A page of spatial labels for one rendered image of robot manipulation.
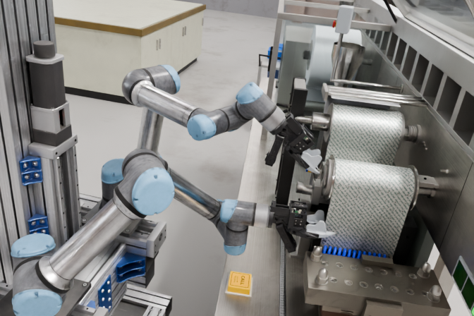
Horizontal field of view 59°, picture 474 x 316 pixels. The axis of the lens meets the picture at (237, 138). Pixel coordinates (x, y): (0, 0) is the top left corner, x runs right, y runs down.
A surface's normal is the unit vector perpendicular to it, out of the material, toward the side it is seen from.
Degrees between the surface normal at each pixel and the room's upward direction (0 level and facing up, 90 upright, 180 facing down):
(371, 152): 92
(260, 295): 0
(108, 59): 90
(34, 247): 8
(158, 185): 86
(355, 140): 92
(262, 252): 0
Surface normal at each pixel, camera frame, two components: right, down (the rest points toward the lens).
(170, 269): 0.10, -0.90
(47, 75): 0.52, 0.41
